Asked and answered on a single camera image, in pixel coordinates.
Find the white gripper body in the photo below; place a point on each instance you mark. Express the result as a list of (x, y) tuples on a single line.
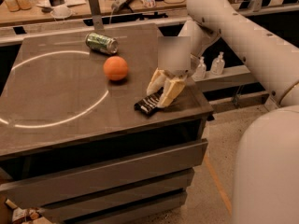
[(170, 90)]

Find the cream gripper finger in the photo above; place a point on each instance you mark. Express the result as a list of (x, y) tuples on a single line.
[(172, 89), (156, 82)]

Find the black rxbar chocolate bar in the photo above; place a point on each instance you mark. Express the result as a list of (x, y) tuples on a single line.
[(148, 105)]

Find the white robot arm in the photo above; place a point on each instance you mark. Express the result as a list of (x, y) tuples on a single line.
[(266, 179)]

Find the green soda can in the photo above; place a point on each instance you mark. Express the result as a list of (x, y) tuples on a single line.
[(102, 43)]

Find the clear sanitizer bottle left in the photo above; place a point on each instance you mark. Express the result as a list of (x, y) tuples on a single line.
[(200, 70)]

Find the clear sanitizer bottle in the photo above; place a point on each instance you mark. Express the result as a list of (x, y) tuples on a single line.
[(218, 64), (200, 70)]

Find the orange ball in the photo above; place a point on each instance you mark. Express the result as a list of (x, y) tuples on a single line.
[(115, 68)]

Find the clear sanitizer bottle right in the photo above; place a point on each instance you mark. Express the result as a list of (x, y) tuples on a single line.
[(218, 64)]

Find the white power strip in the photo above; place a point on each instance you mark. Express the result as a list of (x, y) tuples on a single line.
[(119, 4)]

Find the grey drawer cabinet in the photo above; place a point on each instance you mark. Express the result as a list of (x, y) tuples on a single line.
[(72, 143)]

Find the white bowl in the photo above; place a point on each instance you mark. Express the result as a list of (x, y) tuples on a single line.
[(61, 12)]

